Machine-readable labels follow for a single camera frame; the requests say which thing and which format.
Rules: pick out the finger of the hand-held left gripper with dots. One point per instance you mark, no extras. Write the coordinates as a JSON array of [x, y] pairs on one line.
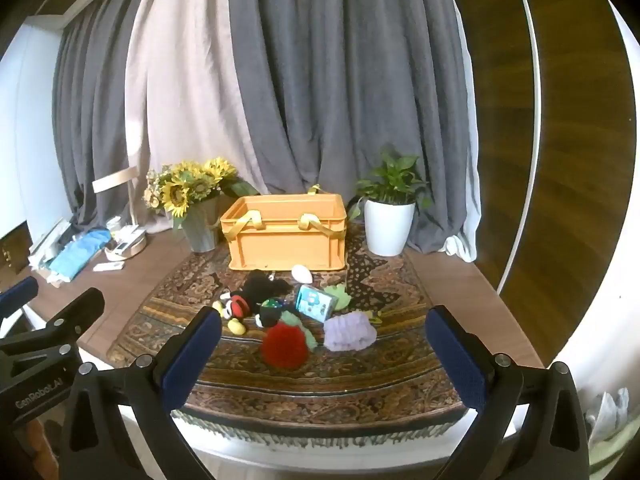
[[80, 312], [17, 293]]

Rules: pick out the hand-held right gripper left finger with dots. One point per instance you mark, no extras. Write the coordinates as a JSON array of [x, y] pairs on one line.
[[192, 355]]

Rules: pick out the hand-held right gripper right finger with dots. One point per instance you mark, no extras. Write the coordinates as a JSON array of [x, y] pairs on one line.
[[457, 360]]

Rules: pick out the black plush toy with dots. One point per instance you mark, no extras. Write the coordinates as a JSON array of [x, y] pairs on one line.
[[262, 287]]

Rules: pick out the blue tissue pack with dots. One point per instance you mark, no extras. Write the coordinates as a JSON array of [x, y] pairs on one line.
[[314, 304]]

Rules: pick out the orange plastic crate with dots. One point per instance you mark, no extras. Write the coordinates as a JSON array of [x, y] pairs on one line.
[[285, 245]]

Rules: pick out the green leaf-shaped soft item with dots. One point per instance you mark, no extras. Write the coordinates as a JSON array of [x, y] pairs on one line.
[[341, 295]]

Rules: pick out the small white remote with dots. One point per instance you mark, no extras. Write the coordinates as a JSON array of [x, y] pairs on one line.
[[107, 266]]

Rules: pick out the blue cloth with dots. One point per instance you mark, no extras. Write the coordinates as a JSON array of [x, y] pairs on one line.
[[80, 255]]

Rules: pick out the mouse plush toy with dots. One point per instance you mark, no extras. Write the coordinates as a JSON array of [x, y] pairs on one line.
[[235, 307]]

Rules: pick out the red fluffy pompom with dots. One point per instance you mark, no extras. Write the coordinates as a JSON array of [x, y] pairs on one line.
[[284, 345]]

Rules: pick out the purple knitted scrunchie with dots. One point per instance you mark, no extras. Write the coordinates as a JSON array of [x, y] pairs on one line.
[[350, 332]]

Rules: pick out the white sheer curtain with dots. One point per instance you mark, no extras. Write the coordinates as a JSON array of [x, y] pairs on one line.
[[462, 247]]

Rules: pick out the grey ribbed vase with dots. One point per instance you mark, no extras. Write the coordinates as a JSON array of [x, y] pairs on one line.
[[202, 232]]

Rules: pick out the white device on table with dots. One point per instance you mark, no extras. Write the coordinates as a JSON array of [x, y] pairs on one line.
[[131, 200]]

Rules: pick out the patterned rug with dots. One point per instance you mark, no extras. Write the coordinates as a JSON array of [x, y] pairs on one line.
[[320, 385]]

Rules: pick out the egg-shaped makeup sponge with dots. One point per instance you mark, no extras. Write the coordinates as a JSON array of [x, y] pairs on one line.
[[302, 273]]

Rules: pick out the white plant pot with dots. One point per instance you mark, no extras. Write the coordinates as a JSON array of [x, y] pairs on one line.
[[389, 230]]

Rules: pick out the white crumpled cloth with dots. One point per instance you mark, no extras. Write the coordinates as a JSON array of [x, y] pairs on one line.
[[607, 407]]

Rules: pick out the sunflower bouquet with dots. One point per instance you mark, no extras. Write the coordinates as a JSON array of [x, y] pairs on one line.
[[185, 185]]

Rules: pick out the grey curtain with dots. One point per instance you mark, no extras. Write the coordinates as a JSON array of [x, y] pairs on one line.
[[350, 85], [85, 135]]

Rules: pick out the green potted plant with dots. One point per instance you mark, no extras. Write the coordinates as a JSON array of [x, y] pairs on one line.
[[395, 180]]

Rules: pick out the beige curtain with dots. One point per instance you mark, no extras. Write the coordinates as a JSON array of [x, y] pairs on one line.
[[190, 85]]

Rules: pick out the white trim strip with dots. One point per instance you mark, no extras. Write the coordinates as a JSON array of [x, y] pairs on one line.
[[539, 110]]

